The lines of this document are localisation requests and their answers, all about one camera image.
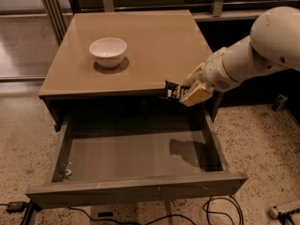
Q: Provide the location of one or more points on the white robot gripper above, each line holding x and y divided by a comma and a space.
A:
215, 71

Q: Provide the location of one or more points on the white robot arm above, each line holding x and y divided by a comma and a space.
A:
272, 45

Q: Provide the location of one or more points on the tan drawer cabinet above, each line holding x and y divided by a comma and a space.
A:
162, 46

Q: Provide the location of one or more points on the open grey top drawer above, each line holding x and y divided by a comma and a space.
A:
105, 159

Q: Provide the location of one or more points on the white ceramic bowl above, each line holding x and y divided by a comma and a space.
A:
109, 52

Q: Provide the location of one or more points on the white power strip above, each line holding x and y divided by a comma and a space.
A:
287, 208

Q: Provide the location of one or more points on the black power adapter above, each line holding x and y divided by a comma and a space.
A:
16, 207

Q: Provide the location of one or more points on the metal railing frame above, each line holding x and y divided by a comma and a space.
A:
222, 21

